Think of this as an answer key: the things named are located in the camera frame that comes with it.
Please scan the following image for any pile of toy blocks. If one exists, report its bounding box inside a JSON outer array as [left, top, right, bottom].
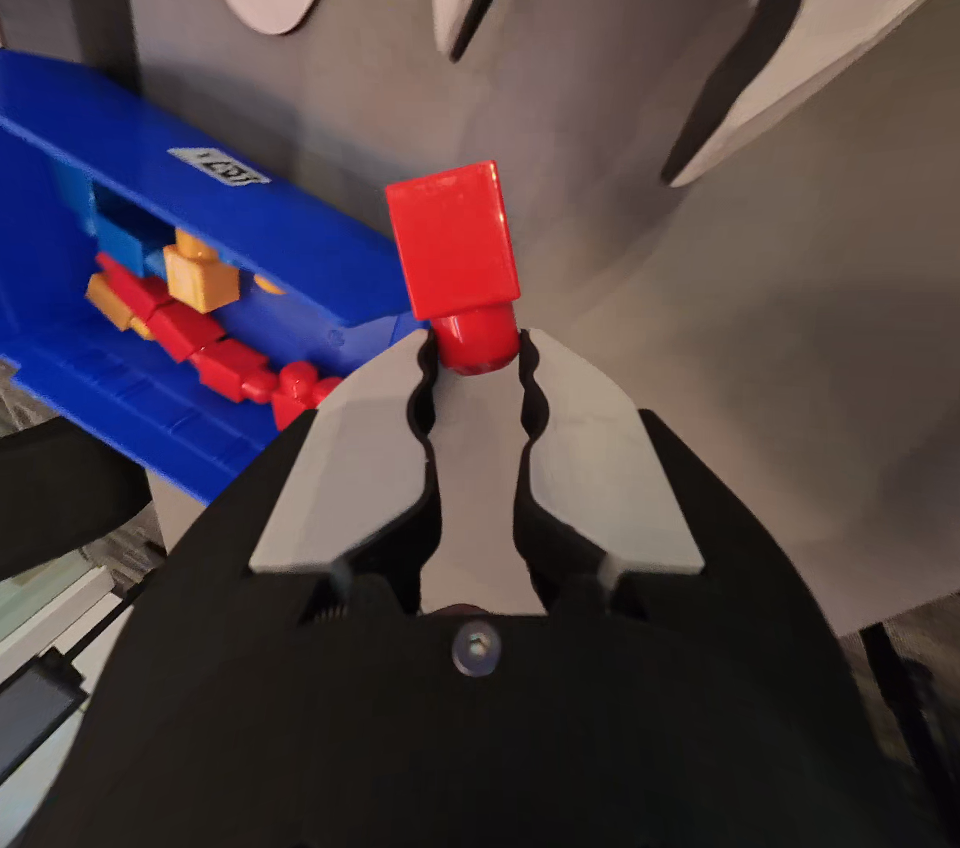
[[84, 188, 346, 433]]

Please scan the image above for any black chair armrest pad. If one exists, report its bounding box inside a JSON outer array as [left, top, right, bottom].
[[0, 413, 155, 583]]

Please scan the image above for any red toy block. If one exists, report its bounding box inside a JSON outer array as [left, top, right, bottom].
[[384, 160, 522, 378]]

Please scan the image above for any blue plastic bin with tag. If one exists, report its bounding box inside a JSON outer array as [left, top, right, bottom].
[[0, 49, 430, 508]]

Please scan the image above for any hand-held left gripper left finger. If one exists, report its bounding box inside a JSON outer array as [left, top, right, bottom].
[[249, 329, 442, 615]]

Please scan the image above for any grey desk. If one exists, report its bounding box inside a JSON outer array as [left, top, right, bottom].
[[0, 0, 960, 639]]

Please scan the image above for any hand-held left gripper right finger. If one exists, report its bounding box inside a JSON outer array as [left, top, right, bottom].
[[513, 329, 706, 615]]

